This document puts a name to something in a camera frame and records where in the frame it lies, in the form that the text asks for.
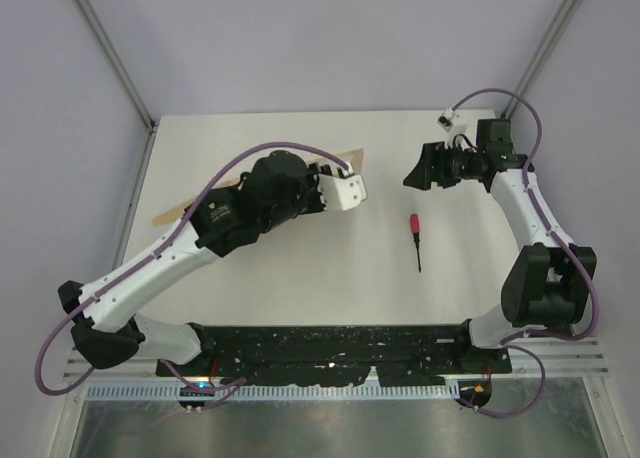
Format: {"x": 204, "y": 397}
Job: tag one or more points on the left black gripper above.
{"x": 314, "y": 170}

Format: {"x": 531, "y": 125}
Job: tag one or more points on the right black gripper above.
{"x": 433, "y": 154}

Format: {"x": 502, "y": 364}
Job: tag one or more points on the red handled screwdriver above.
{"x": 415, "y": 231}

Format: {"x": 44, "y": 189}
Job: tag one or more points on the wooden picture frame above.
{"x": 353, "y": 157}

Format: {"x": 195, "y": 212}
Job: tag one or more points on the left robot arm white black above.
{"x": 108, "y": 328}

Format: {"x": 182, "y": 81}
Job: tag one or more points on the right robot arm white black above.
{"x": 550, "y": 285}

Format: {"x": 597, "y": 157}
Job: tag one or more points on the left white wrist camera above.
{"x": 342, "y": 194}

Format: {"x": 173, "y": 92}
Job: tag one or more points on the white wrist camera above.
{"x": 451, "y": 123}
{"x": 342, "y": 194}

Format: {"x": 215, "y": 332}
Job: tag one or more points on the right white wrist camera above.
{"x": 451, "y": 123}

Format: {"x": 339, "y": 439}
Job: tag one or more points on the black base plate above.
{"x": 341, "y": 356}

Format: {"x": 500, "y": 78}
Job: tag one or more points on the slotted grey cable duct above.
{"x": 173, "y": 391}

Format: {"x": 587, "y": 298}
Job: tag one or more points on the aluminium front rail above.
{"x": 559, "y": 358}

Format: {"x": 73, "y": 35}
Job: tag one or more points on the right aluminium frame post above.
{"x": 561, "y": 16}

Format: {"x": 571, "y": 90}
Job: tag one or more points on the aluminium frame post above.
{"x": 561, "y": 16}
{"x": 104, "y": 43}

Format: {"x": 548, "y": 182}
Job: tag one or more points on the left aluminium frame post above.
{"x": 104, "y": 43}

